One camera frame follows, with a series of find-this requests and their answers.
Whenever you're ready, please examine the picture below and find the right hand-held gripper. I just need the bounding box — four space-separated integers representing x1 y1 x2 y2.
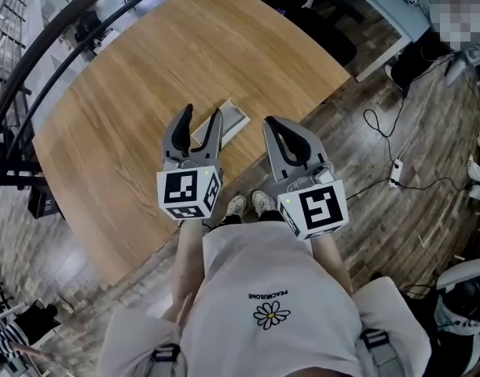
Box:
262 115 350 242

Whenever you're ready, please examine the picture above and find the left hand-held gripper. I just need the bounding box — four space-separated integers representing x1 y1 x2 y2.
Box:
156 103 225 221

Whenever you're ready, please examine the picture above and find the white glasses case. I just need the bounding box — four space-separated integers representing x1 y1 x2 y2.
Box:
190 97 251 149

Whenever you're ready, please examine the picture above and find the person's right forearm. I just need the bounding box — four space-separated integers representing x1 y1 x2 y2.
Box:
308 232 354 296

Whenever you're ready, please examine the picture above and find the person's left forearm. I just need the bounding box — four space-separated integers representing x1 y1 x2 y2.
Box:
163 217 207 325

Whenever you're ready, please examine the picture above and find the person's right white shoe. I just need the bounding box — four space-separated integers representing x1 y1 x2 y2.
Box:
251 189 280 216

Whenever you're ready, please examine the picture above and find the person's white shoe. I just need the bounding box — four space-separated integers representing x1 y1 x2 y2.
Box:
251 189 280 216
225 194 248 218

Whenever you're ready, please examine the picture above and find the person's left white shoe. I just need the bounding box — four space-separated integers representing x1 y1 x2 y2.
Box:
225 194 248 218

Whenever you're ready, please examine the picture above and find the white power strip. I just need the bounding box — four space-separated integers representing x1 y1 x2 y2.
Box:
387 158 405 189

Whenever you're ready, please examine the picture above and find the black office chair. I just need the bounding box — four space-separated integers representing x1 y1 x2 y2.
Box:
300 7 359 68

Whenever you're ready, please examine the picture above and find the person's white flower-print shirt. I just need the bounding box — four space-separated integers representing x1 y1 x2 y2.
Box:
97 221 433 377

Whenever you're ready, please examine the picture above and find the black box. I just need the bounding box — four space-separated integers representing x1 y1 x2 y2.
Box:
27 185 60 220

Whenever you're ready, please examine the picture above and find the white desk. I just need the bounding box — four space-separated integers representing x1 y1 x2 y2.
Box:
302 0 435 82

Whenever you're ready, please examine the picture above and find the black curved metal railing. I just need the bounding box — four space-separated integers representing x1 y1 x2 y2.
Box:
0 0 193 190

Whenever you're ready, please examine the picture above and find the white and black chair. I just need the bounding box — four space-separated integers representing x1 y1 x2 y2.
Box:
434 256 480 377

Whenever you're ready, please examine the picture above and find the black floor cable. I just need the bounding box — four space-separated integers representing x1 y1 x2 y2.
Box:
345 108 478 202

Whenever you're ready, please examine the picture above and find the grey harness strap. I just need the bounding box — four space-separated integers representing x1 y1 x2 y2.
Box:
358 328 402 377
150 342 182 377

